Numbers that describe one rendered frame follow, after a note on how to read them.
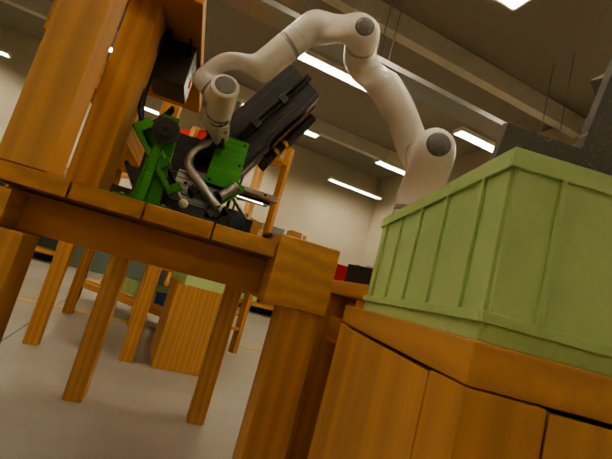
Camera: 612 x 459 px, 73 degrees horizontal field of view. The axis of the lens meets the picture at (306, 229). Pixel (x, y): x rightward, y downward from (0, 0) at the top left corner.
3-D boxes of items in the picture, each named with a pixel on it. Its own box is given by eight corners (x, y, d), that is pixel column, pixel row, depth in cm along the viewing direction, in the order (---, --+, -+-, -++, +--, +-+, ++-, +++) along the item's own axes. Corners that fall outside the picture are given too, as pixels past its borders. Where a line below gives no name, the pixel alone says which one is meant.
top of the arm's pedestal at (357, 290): (407, 314, 138) (410, 302, 139) (474, 331, 108) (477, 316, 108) (321, 290, 129) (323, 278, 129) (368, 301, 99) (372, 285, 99)
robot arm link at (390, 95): (424, 179, 117) (412, 190, 133) (461, 158, 117) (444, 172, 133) (336, 35, 122) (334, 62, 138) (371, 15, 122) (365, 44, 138)
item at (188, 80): (186, 105, 157) (198, 69, 159) (185, 86, 141) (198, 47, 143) (152, 93, 154) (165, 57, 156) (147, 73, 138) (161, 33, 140)
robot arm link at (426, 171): (428, 221, 127) (445, 147, 129) (446, 213, 108) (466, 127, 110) (390, 211, 128) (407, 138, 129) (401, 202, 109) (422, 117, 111)
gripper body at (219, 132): (236, 124, 135) (230, 141, 145) (220, 98, 136) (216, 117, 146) (216, 131, 132) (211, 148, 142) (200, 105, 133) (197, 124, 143)
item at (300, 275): (243, 283, 234) (250, 258, 236) (324, 318, 90) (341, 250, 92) (219, 277, 231) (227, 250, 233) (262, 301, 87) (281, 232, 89)
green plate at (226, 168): (231, 200, 155) (245, 153, 163) (235, 192, 148) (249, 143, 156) (201, 191, 153) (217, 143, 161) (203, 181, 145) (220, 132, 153)
